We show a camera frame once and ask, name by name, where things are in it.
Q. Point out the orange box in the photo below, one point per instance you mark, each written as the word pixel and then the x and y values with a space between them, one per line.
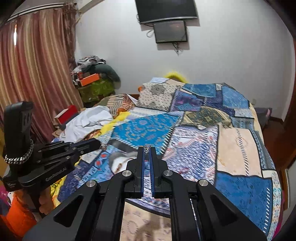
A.
pixel 88 80

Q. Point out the silver chain jewelry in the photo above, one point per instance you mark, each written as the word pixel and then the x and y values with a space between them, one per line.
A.
pixel 147 148

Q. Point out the green patterned cloth-covered stand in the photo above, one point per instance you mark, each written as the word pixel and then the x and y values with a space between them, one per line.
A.
pixel 96 90

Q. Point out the yellow printed cloth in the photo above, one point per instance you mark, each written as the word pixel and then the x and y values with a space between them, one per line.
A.
pixel 55 188

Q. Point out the purple heart-shaped tin box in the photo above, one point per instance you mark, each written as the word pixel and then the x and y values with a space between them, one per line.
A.
pixel 118 161

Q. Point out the orange sleeve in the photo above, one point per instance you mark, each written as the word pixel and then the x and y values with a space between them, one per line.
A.
pixel 19 219

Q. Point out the yellow plastic chair back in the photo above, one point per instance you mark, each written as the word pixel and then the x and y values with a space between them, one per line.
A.
pixel 176 76

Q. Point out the black wall television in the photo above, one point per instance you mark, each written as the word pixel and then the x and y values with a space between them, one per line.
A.
pixel 161 10

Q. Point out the blue patchwork bedspread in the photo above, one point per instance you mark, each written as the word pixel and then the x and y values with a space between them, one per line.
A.
pixel 202 131

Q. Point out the small black wall monitor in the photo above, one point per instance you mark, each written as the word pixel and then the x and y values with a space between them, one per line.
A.
pixel 170 32

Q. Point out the pile of clothes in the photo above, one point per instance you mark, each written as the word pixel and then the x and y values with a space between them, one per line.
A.
pixel 93 64

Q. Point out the striped red curtain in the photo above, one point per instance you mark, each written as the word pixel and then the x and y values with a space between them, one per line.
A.
pixel 37 58

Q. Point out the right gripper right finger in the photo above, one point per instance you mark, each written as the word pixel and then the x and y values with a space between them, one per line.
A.
pixel 198 211

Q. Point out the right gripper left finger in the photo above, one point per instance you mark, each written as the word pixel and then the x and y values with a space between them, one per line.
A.
pixel 95 210

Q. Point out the striped orange cloth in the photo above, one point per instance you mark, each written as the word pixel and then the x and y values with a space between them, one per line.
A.
pixel 119 103

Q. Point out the white crumpled cloth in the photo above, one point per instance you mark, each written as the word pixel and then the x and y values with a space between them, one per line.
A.
pixel 89 120

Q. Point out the left hand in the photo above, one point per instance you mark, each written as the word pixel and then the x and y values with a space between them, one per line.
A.
pixel 45 200

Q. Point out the red and white box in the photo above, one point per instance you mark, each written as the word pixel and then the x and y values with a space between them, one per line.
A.
pixel 66 115

